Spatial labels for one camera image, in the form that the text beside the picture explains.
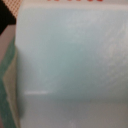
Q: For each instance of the blue milk carton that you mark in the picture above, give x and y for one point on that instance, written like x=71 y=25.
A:
x=72 y=65

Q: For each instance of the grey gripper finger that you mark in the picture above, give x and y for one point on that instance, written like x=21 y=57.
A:
x=8 y=89

